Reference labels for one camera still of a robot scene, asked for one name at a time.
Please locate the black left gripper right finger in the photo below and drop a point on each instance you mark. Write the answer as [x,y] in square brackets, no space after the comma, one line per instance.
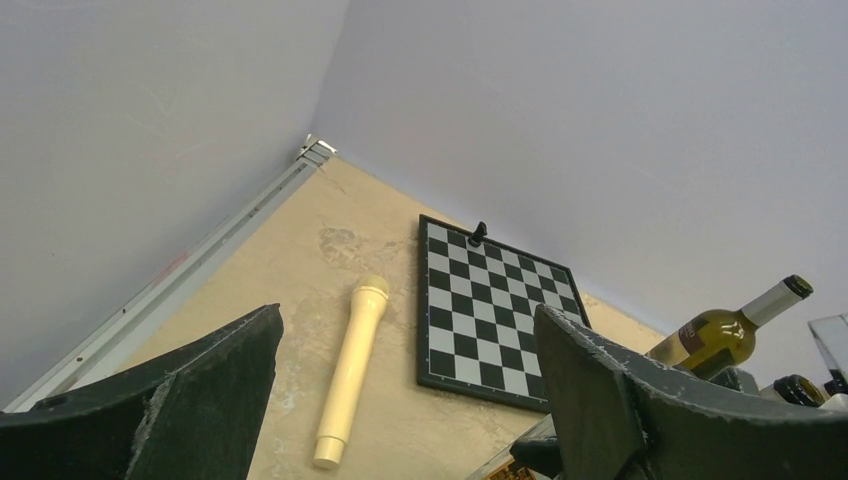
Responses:
[620,415]

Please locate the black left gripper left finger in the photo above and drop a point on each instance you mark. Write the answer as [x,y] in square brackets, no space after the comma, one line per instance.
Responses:
[192,413]

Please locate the green wine bottle white label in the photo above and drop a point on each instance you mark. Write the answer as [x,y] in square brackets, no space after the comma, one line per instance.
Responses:
[719,338]

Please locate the clear square liquor bottle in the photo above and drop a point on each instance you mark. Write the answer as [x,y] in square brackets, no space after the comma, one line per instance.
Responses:
[533,455]

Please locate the dark wine bottle brown label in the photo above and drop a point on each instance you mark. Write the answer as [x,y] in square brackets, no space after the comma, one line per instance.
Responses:
[793,389]

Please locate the clear round bottle blue emblem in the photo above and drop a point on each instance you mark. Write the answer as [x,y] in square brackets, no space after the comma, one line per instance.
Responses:
[830,336]

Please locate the black white chessboard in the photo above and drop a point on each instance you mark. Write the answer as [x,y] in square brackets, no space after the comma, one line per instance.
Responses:
[475,307]

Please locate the black chess knight piece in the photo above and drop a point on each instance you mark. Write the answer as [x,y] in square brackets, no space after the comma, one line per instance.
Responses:
[476,238]

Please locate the aluminium table frame rail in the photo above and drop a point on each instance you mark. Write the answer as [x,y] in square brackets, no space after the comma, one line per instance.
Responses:
[103,352]

